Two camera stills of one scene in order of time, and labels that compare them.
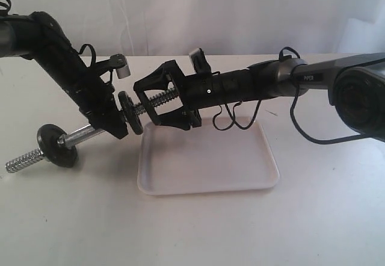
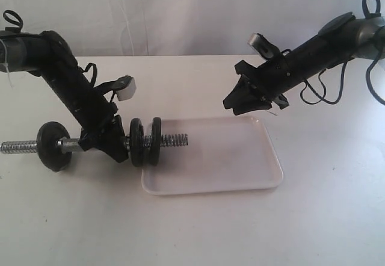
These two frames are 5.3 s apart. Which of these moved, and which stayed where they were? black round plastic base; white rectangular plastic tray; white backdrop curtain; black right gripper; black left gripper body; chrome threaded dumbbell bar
Moved: black left gripper body; black round plastic base; black right gripper; chrome threaded dumbbell bar
Stayed: white rectangular plastic tray; white backdrop curtain
